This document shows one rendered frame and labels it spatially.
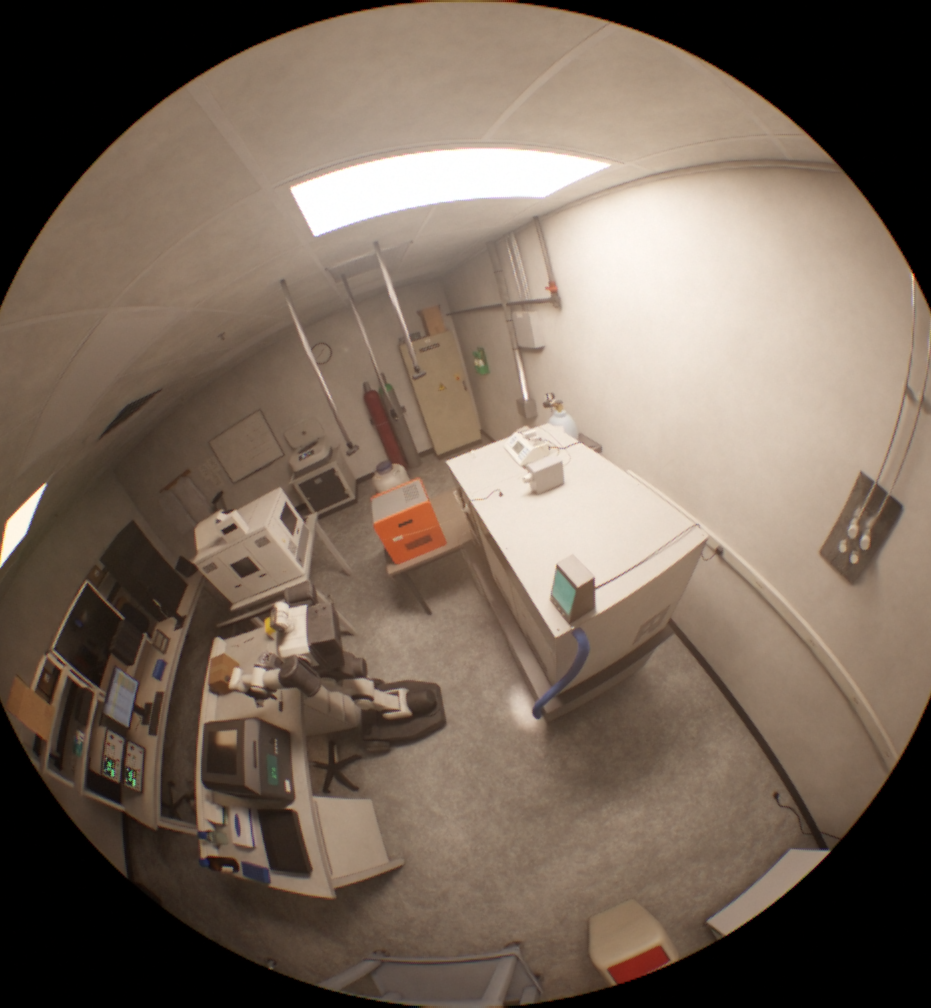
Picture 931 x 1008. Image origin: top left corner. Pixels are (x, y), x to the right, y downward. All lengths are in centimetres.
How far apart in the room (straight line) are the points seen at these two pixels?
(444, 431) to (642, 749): 459
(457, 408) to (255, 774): 470
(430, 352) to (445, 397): 73
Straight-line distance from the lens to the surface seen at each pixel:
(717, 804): 257
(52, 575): 621
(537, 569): 102
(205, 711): 241
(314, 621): 136
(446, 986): 282
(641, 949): 199
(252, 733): 169
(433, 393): 456
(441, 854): 245
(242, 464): 557
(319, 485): 464
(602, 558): 105
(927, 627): 166
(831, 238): 135
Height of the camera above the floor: 225
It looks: 37 degrees down
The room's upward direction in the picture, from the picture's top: 18 degrees counter-clockwise
